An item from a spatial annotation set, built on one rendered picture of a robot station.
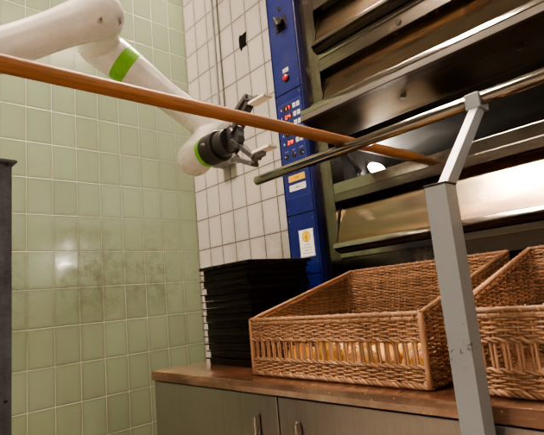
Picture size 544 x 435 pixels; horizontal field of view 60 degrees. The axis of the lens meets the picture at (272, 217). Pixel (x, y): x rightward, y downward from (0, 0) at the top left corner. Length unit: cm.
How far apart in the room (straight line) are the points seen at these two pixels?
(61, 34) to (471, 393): 122
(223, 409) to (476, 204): 92
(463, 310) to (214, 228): 164
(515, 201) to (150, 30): 196
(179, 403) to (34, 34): 111
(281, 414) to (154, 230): 131
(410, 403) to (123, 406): 148
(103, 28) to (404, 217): 105
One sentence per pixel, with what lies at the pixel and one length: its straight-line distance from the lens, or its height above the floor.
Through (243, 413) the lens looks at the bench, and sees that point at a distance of 134.
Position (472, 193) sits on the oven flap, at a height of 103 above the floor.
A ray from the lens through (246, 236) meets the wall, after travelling 211.
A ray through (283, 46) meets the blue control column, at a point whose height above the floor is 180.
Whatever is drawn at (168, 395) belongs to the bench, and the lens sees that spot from 164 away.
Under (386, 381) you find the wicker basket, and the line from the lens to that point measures 106.
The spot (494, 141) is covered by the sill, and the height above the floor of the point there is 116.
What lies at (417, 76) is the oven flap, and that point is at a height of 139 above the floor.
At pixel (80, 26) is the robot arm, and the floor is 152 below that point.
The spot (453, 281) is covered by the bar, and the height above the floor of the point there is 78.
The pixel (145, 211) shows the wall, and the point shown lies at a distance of 230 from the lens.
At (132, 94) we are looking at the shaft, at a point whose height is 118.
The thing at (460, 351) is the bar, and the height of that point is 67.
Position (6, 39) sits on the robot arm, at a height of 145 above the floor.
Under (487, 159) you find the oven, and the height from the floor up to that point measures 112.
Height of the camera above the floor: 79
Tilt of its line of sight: 10 degrees up
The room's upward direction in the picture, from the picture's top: 5 degrees counter-clockwise
